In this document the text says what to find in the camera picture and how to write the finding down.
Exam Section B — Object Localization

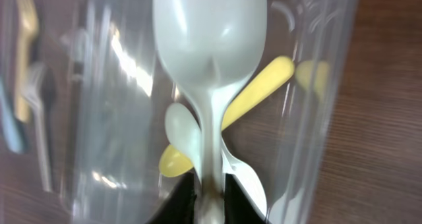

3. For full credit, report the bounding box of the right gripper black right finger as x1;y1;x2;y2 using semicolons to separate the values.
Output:
224;174;265;224

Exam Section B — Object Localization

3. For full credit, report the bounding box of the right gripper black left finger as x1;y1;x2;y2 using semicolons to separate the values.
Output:
147;173;196;224

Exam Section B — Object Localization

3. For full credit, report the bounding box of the white spoon with round bowl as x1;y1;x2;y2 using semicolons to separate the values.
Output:
222;140;267;221

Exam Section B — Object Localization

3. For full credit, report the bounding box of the clear plastic container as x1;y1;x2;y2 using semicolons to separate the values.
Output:
135;0;357;223
64;0;161;223

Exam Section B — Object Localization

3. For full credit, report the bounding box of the small white plastic spoon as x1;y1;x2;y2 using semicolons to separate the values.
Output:
153;0;267;223

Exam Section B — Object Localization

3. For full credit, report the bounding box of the white plastic fork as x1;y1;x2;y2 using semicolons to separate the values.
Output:
22;62;53;192

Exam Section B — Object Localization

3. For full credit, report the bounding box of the light blue plastic fork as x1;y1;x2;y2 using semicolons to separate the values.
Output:
1;79;26;154

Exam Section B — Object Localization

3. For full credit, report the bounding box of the yellow plastic fork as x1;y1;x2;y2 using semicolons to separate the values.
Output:
14;0;40;123

